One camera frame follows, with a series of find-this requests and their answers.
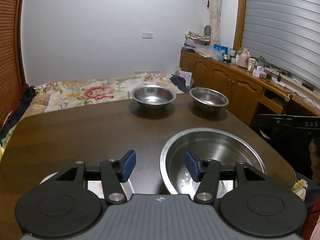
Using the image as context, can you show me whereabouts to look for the floral white tray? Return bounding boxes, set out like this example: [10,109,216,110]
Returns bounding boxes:
[40,172,134,200]

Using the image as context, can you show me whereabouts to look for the right hand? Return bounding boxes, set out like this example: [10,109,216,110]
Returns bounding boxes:
[309,139,319,172]

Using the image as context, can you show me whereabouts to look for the large steel bowl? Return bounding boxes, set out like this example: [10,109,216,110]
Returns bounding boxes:
[159,127,266,198]

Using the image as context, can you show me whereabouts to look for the wooden sideboard cabinet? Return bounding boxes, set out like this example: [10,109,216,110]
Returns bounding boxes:
[180,50,319,126]

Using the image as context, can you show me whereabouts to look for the pink tissue box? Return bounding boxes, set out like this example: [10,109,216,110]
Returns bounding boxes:
[252,66,267,79]

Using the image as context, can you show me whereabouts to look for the pink thermos jug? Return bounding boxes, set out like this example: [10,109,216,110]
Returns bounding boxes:
[237,48,250,69]

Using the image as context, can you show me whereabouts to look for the white paper bag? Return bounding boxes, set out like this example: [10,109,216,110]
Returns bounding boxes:
[179,70,193,86]

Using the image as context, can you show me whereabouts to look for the floral bed quilt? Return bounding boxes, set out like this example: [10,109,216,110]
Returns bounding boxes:
[1,73,189,156]

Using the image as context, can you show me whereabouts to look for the blue picture card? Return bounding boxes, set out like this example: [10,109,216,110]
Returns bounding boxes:
[212,44,228,62]

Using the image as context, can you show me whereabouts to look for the grey window blind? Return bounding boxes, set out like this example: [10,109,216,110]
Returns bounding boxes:
[242,0,319,86]

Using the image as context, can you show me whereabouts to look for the dark clothes on bed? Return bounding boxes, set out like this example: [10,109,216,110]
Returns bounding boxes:
[1,84,36,145]

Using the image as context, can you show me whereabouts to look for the stack of folded fabrics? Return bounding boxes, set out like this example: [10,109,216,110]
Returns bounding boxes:
[183,31,211,51]

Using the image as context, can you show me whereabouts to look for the beige patterned curtain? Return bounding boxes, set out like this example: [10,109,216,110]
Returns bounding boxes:
[209,0,222,45]

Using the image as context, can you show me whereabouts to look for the wooden louvre wardrobe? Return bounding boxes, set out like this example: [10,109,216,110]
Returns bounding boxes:
[1,0,26,122]

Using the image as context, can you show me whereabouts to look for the white wall switch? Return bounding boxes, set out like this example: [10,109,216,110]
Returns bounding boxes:
[142,32,153,39]

